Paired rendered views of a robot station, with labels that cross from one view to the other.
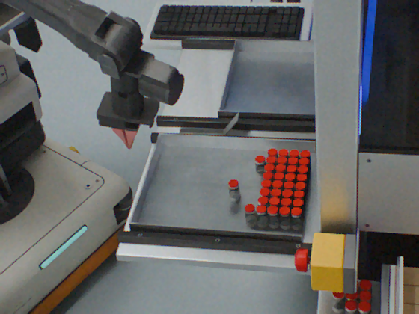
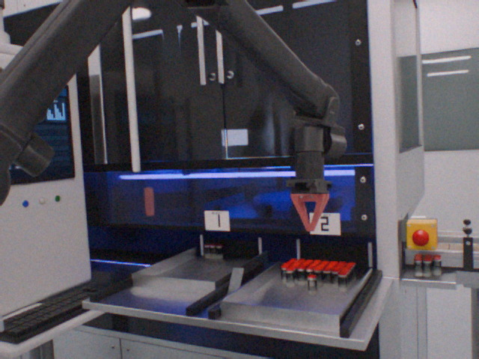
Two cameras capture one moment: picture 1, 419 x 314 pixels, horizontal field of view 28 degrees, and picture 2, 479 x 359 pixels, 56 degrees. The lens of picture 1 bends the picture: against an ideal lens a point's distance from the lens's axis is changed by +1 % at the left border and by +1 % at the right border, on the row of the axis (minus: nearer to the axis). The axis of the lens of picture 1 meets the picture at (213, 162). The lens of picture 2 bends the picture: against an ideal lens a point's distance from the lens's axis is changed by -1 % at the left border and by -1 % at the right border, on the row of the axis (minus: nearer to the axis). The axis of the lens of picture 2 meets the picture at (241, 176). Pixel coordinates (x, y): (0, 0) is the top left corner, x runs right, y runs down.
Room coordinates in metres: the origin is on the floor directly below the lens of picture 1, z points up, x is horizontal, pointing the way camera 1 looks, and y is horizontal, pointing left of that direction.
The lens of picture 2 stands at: (1.13, 1.04, 1.25)
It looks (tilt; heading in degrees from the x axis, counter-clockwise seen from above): 4 degrees down; 280
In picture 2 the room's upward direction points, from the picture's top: 3 degrees counter-clockwise
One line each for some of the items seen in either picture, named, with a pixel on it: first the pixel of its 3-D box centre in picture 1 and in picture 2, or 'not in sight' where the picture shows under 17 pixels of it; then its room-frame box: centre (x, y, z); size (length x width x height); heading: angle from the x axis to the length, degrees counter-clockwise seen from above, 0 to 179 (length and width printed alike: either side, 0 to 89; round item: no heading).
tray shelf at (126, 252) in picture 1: (260, 140); (247, 289); (1.32, -0.11, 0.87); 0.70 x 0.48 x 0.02; 164
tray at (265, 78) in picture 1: (300, 81); (204, 267); (1.47, -0.23, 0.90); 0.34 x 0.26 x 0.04; 74
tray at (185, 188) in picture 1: (225, 186); (303, 290); (1.17, -0.02, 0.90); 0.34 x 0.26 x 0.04; 73
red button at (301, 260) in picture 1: (305, 260); (420, 237); (0.88, -0.13, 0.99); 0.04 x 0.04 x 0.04; 74
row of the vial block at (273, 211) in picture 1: (278, 187); (316, 274); (1.14, -0.12, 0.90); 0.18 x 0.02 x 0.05; 163
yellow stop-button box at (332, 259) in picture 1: (332, 262); (422, 233); (0.87, -0.17, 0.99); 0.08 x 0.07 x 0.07; 74
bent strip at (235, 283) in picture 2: (208, 125); (226, 287); (1.36, 0.00, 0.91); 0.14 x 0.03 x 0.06; 74
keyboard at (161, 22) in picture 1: (227, 22); (61, 307); (1.86, -0.09, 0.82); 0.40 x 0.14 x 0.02; 73
